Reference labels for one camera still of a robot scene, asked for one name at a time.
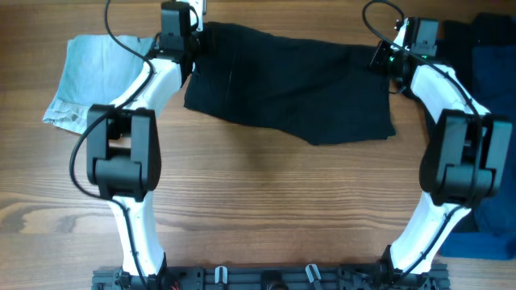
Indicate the black shorts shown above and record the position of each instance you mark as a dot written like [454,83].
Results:
[323,93]

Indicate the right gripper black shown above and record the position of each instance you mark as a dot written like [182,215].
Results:
[383,48]

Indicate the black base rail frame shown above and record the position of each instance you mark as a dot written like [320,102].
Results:
[312,276]

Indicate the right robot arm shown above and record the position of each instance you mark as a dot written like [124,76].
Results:
[465,158]

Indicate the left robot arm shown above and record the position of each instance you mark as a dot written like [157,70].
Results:
[122,144]

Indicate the dark navy folded garment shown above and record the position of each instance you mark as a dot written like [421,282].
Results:
[483,55]

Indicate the folded light blue jeans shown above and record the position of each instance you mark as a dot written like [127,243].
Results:
[97,70]

